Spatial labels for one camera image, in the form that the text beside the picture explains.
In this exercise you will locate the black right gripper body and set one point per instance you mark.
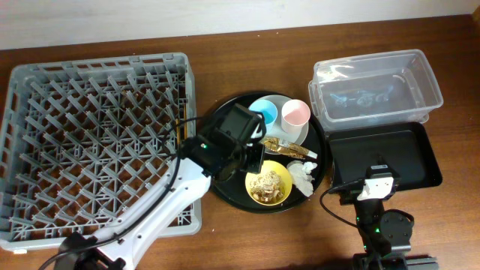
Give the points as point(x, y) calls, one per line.
point(347, 195)

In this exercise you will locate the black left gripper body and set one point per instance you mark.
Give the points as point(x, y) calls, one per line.
point(256, 158)

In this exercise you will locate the gold brown snack wrapper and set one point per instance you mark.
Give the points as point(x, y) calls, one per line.
point(287, 148)

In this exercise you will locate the light blue plastic cup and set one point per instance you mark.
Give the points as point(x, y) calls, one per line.
point(268, 109)

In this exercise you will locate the food scraps pile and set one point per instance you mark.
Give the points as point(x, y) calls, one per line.
point(267, 188)

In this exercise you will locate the yellow bowl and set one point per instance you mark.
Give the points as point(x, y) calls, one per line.
point(281, 170)

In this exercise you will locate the pink plastic cup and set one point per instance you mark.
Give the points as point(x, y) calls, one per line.
point(295, 114)

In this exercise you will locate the white tissue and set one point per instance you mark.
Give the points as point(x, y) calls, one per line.
point(301, 175)

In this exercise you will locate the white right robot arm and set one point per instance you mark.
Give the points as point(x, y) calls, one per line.
point(385, 233)

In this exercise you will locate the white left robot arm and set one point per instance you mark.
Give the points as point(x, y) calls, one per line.
point(122, 244)

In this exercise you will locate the grey dish rack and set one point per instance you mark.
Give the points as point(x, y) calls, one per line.
point(82, 141)

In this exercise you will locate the black rectangular tray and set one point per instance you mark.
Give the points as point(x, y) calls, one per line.
point(403, 147)

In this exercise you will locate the grey round plate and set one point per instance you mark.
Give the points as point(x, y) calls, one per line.
point(277, 131)

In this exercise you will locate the round black tray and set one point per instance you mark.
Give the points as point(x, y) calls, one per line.
point(233, 191)

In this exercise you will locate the clear plastic bin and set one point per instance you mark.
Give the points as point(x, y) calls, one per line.
point(374, 89)

